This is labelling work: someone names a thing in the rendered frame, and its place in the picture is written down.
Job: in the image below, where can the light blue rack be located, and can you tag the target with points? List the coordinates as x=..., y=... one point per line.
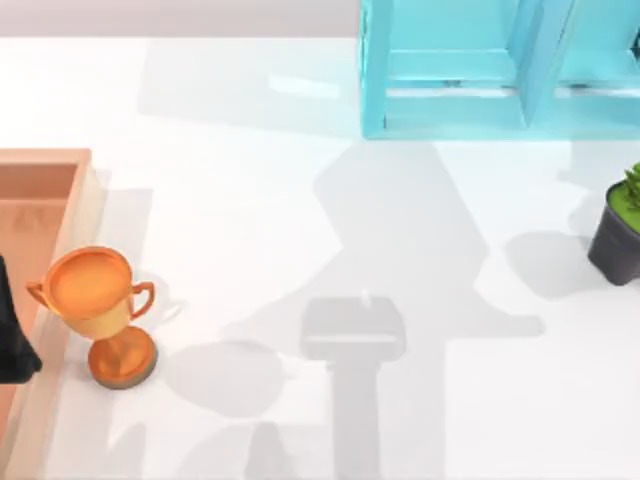
x=450, y=65

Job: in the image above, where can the orange trophy cup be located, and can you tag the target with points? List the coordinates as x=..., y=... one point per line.
x=95, y=295

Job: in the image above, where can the salmon shallow box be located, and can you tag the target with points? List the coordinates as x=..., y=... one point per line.
x=47, y=210

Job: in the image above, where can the green plant in black pot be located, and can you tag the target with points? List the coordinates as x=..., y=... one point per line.
x=617, y=240

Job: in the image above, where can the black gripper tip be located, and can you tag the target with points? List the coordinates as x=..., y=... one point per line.
x=14, y=345

